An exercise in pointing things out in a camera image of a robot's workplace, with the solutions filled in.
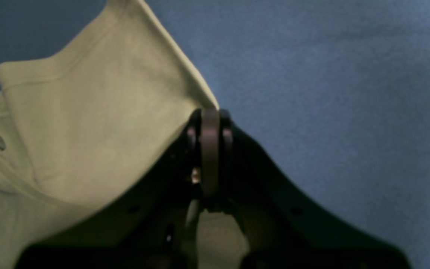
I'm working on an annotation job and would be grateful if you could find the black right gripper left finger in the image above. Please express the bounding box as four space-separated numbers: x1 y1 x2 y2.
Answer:
15 109 202 269

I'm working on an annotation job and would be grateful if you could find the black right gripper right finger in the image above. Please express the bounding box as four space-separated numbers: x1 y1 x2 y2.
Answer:
200 109 411 269

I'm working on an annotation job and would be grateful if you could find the sage green T-shirt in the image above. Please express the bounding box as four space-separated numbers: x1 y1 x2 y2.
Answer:
0 0 249 269

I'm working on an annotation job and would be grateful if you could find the blue table cloth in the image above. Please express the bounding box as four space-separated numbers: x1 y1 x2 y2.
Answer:
0 0 430 269

